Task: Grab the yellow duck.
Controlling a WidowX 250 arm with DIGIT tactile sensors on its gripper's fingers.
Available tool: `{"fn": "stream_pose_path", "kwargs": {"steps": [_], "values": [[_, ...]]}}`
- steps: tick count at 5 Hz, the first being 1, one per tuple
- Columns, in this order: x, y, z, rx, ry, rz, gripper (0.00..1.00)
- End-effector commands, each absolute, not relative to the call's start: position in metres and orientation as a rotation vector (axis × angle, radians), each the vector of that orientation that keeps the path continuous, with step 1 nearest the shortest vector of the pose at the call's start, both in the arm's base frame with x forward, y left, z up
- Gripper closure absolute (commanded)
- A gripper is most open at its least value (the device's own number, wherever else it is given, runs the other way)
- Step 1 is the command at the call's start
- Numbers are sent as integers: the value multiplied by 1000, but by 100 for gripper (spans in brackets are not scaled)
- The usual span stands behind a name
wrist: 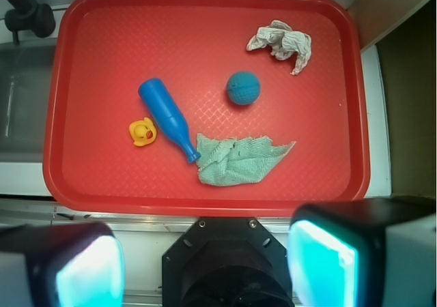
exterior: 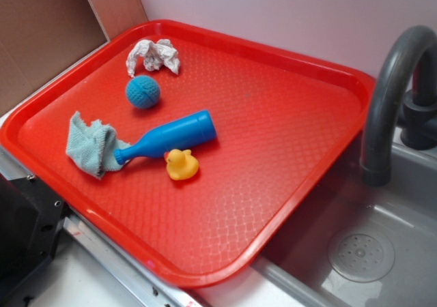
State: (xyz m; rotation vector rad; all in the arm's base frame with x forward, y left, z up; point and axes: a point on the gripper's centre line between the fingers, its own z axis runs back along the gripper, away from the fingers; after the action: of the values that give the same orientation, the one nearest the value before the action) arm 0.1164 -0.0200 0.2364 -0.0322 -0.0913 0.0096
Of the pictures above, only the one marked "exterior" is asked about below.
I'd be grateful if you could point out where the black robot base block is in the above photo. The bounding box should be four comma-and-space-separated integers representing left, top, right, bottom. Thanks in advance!
1, 176, 67, 299

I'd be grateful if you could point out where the yellow rubber duck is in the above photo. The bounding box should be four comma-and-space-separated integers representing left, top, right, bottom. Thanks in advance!
164, 149, 199, 181

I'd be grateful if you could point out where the blue plastic toy bottle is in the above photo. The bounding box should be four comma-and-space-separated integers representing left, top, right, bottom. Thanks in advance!
113, 110, 217, 165

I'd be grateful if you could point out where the red plastic tray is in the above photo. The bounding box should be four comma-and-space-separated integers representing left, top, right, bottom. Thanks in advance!
1, 20, 375, 288

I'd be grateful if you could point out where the blue textured ball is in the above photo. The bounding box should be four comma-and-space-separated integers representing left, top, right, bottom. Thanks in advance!
126, 75, 161, 109

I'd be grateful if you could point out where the crumpled white paper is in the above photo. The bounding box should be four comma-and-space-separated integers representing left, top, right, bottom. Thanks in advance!
126, 39, 180, 78

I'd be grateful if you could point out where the light blue knitted cloth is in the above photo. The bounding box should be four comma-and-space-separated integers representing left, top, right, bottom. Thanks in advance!
66, 111, 131, 179

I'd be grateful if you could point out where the grey plastic sink basin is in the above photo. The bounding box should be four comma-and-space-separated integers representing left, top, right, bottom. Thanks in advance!
253, 139, 436, 306

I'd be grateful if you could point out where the round sink drain strainer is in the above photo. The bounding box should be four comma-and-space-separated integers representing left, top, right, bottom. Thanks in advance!
328, 230, 395, 283

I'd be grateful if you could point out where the grey curved faucet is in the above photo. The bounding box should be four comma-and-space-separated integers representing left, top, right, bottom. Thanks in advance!
360, 25, 436, 187

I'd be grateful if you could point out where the brown cardboard panel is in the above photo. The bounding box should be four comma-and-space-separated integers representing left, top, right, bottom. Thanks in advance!
1, 0, 147, 115

